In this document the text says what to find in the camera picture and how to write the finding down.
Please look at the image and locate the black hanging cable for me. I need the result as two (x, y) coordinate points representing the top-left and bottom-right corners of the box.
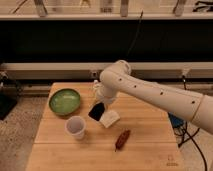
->
(124, 9), (145, 61)

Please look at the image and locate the green ceramic bowl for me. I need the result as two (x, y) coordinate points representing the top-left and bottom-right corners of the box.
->
(49, 88), (81, 116)

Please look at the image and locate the black cable at right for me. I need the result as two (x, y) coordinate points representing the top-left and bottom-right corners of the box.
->
(177, 75), (209, 171)

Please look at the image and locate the black object at left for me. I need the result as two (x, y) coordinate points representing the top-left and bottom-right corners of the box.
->
(0, 93), (17, 120)

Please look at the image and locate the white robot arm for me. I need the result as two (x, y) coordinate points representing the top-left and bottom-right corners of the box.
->
(95, 60), (213, 135)

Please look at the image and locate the blue box beside table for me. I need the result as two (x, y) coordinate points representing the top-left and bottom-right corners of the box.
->
(168, 114), (184, 128)

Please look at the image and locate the small white bottle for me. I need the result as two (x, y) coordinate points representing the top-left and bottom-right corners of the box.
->
(92, 80), (100, 96)

